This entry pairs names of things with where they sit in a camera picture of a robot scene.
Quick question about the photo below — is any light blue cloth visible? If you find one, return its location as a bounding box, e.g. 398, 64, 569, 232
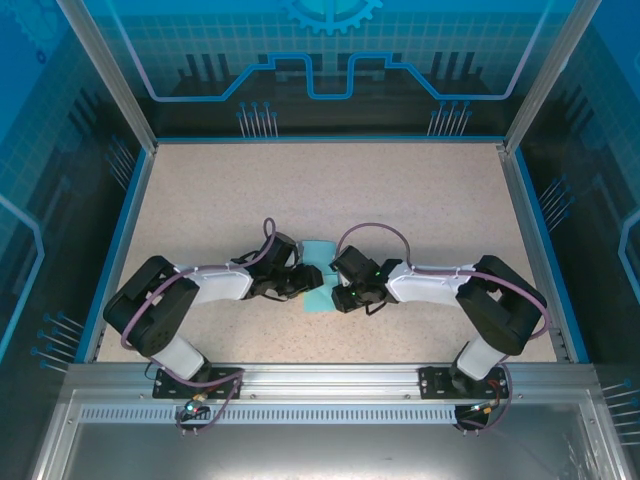
299, 238, 339, 315

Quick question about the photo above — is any grey metal tray panel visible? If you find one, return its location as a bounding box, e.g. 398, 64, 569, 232
29, 389, 626, 480

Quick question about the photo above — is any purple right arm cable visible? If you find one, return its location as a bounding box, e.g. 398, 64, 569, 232
335, 222, 551, 436

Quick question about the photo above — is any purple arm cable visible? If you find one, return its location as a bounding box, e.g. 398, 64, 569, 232
335, 222, 551, 436
121, 217, 279, 436

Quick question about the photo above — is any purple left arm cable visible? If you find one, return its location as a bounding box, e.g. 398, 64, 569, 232
121, 217, 279, 436

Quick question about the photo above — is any long aluminium mounting rail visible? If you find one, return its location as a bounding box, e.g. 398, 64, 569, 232
67, 363, 596, 401

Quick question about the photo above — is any thin aluminium table-edge rail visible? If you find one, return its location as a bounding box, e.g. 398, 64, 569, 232
152, 135, 509, 149

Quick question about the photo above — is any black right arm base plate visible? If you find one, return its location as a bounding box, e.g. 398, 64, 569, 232
418, 365, 506, 401

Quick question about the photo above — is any slotted metal cable duct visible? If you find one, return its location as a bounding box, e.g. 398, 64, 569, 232
77, 405, 501, 425

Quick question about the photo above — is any aluminium side rail blue edge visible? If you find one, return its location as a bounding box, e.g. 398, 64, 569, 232
74, 144, 160, 365
497, 142, 591, 365

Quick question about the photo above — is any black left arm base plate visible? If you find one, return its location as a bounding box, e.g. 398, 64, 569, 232
152, 367, 245, 401

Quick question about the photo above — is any aluminium frame post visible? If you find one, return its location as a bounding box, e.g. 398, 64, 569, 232
502, 0, 604, 154
54, 0, 160, 154

